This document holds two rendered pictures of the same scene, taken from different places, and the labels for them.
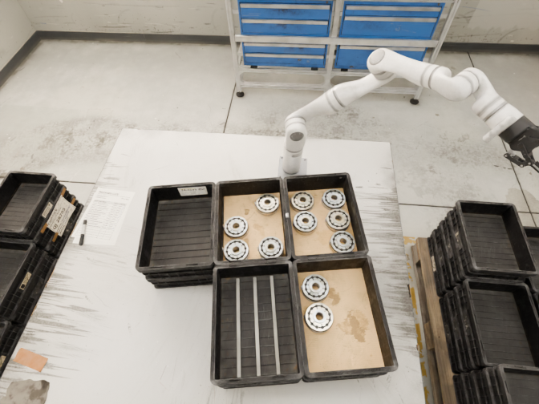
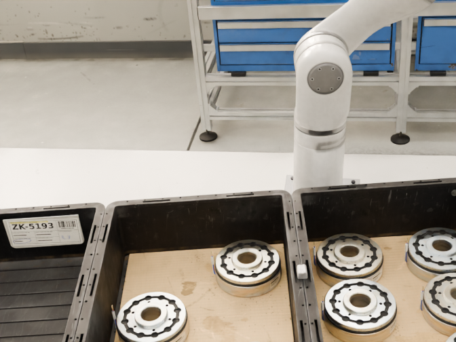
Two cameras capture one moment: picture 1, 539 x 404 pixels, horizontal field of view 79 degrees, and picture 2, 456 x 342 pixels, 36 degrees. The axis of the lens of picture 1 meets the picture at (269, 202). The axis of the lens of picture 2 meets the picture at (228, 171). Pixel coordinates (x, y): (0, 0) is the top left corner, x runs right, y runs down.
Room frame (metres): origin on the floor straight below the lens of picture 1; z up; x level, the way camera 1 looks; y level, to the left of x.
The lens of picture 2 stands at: (-0.04, -0.03, 1.59)
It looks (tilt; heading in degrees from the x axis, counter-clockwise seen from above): 33 degrees down; 4
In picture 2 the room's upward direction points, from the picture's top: 6 degrees counter-clockwise
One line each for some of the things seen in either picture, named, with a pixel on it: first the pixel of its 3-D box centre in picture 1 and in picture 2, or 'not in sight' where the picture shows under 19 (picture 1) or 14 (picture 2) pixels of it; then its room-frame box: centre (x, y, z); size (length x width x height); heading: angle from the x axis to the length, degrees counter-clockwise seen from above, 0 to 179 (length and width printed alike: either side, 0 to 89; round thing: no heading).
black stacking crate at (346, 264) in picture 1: (338, 314); not in sight; (0.29, -0.23, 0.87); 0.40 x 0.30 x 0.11; 1
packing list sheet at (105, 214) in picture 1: (103, 215); not in sight; (0.88, 0.84, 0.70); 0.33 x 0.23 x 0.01; 172
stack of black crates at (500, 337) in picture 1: (488, 329); not in sight; (0.31, -1.08, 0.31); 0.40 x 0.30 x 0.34; 172
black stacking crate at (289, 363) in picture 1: (256, 321); not in sight; (0.29, 0.07, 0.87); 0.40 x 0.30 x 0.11; 1
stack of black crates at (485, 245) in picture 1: (473, 252); not in sight; (0.71, -1.13, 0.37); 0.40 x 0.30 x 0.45; 172
